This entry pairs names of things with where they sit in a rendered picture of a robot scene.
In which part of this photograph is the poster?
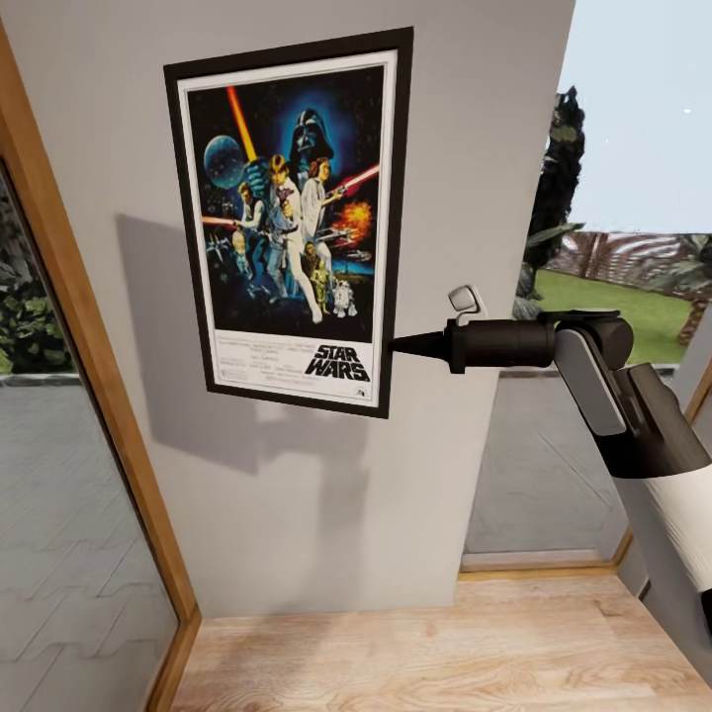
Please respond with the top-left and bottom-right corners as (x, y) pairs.
(163, 26), (415, 419)

